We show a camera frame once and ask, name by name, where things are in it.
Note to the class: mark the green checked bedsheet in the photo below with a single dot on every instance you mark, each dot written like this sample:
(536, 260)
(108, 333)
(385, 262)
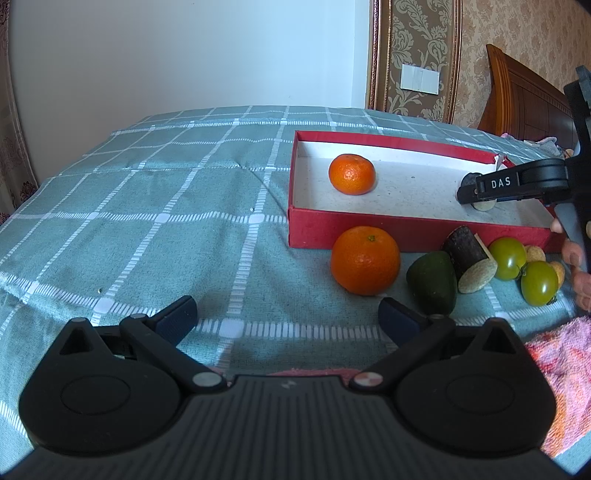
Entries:
(161, 230)

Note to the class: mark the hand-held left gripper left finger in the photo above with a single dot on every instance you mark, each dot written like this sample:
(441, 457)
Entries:
(178, 317)

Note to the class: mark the crumpled light cloth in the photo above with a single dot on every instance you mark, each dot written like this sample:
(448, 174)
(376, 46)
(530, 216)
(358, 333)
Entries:
(551, 145)

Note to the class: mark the green cucumber piece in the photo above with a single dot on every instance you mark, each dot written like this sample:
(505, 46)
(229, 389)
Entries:
(484, 206)

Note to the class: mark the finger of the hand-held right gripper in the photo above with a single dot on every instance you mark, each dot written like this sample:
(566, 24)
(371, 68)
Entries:
(535, 177)

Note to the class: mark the white wall light switch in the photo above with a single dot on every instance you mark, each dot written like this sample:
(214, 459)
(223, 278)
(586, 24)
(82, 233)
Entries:
(420, 79)

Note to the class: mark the red cardboard box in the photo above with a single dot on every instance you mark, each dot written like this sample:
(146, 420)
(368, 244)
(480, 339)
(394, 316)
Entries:
(314, 230)

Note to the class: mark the person's right hand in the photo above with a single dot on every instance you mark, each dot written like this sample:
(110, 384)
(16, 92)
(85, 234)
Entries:
(582, 288)

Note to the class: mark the gilded wall frame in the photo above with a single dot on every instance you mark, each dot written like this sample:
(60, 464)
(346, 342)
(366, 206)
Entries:
(418, 37)

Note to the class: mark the green tomato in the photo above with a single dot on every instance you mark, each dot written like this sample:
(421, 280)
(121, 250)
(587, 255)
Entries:
(539, 284)
(507, 258)

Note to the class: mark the dark sugarcane piece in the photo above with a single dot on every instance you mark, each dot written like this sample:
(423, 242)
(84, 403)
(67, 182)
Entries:
(466, 254)

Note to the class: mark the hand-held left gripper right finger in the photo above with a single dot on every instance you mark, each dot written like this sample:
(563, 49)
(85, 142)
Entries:
(397, 319)

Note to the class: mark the tan longan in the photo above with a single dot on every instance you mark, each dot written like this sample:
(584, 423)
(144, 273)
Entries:
(559, 273)
(535, 253)

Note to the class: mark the large orange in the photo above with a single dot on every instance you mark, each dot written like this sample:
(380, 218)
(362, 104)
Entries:
(364, 261)

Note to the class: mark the pink towel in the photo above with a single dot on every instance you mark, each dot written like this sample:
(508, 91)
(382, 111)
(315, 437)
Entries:
(563, 369)

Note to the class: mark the small orange mandarin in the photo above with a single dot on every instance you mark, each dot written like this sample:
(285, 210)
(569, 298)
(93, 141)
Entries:
(352, 174)

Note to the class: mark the wooden headboard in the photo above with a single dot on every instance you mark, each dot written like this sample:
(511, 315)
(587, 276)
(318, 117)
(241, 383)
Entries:
(521, 101)

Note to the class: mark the dark green avocado piece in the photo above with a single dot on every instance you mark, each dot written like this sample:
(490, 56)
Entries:
(431, 284)

